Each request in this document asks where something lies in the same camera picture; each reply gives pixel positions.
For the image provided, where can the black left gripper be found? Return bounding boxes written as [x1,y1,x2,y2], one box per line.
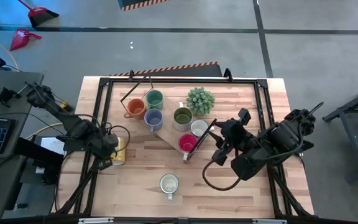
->
[87,129,121,161]

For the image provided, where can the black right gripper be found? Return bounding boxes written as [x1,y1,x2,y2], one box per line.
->
[211,108,252,153]

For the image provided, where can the cream mug with green inside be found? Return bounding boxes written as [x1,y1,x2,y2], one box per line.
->
[190,119,214,138]

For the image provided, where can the red mug white handle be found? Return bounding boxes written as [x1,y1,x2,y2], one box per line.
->
[178,133,198,162]

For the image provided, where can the white mug olive interior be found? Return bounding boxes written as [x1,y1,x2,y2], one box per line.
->
[172,101,195,132]

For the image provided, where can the orange mug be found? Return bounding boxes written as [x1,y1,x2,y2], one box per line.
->
[123,98,148,121]

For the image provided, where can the blue-grey mug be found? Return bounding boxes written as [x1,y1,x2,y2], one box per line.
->
[143,108,164,134]

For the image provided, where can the white mug blue floral print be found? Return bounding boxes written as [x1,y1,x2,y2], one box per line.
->
[159,173,180,200]

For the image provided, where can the artificial green potted plant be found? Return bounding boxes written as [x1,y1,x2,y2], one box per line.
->
[186,86,216,116]

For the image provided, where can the white paper sheet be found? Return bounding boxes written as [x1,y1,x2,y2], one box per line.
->
[40,136,65,156]

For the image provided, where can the hazard-striped black platform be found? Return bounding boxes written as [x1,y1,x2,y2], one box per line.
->
[109,61,223,78]

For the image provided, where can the black and grey cart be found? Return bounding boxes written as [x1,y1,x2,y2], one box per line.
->
[321,80,358,183]

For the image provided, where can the red dustpan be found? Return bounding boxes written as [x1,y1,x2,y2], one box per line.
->
[9,28,43,52]

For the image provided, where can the hazard-striped black mat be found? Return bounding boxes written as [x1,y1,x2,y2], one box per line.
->
[117,0,170,12]

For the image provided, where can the red broom black bristles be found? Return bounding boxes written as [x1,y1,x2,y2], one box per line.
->
[17,0,60,28]

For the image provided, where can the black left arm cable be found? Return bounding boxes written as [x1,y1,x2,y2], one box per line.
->
[85,113,131,154]

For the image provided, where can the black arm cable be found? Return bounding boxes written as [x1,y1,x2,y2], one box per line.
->
[85,113,131,154]
[201,157,242,192]

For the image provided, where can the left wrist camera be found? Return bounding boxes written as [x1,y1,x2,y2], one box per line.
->
[97,157,114,170]

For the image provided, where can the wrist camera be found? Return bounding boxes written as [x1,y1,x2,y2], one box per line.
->
[97,157,114,170]
[211,149,229,166]

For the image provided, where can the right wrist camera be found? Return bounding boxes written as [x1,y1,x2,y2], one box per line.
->
[211,149,229,166]

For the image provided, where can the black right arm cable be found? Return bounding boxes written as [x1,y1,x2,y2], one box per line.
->
[201,157,242,192]

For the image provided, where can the black metal table frame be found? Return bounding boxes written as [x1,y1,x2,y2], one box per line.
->
[53,68,316,220]

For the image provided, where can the silver metal bracket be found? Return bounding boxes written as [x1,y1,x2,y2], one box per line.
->
[252,218,288,224]
[78,217,114,224]

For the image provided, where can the black desk-side mount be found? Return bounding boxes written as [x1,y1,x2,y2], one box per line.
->
[12,136,65,186]

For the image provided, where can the black clamp silver handle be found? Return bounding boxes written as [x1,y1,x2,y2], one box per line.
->
[0,81,34,108]

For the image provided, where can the yellow cable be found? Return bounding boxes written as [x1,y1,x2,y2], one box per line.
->
[0,30,74,141]

